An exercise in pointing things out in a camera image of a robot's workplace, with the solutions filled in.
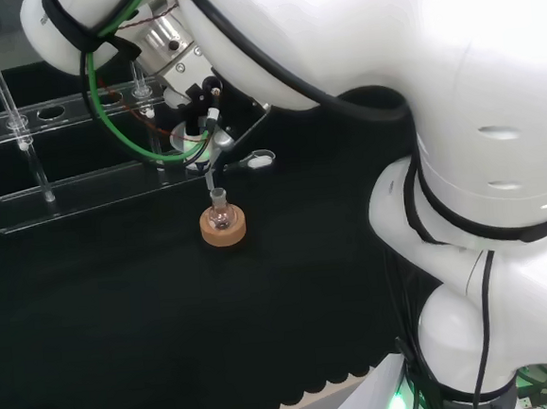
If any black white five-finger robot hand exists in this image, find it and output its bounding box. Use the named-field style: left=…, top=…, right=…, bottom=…
left=151, top=38, right=278, bottom=179

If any small glass round-bottom flask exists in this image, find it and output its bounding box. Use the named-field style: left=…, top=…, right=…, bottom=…
left=207, top=187, right=236, bottom=232

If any clear acrylic funnel stand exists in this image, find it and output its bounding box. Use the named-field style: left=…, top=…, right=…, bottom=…
left=0, top=47, right=221, bottom=236

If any black cloth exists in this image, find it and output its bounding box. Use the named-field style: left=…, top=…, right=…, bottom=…
left=0, top=30, right=456, bottom=409

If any green cable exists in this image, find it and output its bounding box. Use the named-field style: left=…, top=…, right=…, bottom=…
left=79, top=0, right=215, bottom=172

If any cork ring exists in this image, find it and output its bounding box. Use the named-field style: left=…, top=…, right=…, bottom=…
left=198, top=205, right=250, bottom=251

